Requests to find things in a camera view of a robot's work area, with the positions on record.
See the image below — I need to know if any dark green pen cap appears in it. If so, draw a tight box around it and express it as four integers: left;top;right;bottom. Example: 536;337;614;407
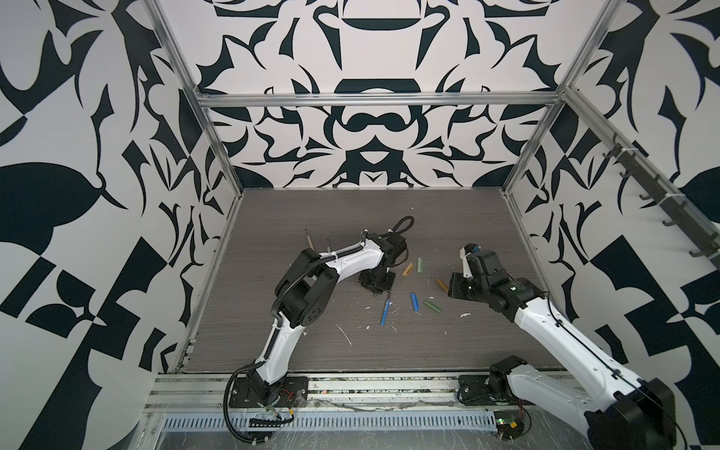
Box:
423;300;443;314

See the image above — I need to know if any perforated cable tray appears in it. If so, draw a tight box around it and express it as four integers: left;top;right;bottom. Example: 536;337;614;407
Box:
162;410;497;432

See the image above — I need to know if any tan pen cap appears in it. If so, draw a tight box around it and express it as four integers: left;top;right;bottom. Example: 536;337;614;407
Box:
402;262;414;277

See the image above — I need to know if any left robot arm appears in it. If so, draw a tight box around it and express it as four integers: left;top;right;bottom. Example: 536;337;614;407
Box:
222;216;416;446

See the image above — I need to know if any blue pen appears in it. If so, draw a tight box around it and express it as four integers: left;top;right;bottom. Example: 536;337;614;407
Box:
380;292;392;326

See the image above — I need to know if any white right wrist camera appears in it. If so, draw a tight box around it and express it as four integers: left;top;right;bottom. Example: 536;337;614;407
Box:
459;243;480;278

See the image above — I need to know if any blue pen cap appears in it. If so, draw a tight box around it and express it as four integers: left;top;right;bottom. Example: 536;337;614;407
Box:
410;292;420;312

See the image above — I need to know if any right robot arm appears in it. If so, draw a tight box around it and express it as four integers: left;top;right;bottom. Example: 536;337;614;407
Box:
448;244;689;449

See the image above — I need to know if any metal hook rail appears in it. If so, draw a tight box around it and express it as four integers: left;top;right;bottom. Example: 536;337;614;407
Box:
604;132;719;270

